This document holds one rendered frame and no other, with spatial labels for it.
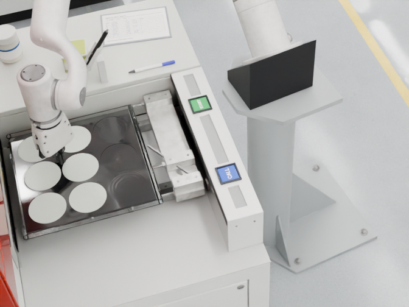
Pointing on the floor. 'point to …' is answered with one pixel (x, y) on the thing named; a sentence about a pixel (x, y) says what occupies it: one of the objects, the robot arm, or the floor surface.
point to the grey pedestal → (297, 181)
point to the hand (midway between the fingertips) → (58, 156)
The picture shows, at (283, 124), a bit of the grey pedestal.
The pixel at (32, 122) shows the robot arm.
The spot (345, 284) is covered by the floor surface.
